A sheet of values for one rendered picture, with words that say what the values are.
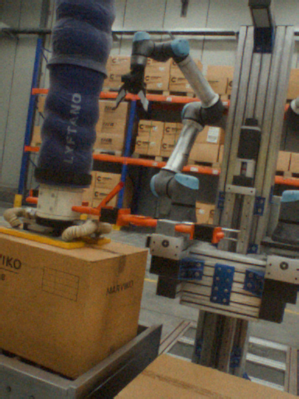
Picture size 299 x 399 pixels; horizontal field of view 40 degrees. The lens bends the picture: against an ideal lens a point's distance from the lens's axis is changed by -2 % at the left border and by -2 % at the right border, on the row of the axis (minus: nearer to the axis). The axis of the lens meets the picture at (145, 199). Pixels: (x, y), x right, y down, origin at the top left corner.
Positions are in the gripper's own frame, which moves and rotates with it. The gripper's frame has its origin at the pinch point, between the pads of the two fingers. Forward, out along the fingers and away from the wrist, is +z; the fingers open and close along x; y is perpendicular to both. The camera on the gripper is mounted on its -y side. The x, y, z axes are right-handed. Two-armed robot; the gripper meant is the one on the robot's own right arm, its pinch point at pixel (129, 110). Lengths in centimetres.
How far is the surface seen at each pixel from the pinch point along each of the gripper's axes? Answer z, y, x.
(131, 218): 44, -36, -23
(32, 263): 63, -52, 6
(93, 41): -17.4, -38.2, 1.0
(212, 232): 43, -40, -52
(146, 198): 79, 802, 283
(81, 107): 6.5, -37.7, 2.4
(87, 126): 12.9, -33.5, 1.1
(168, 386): 98, -39, -45
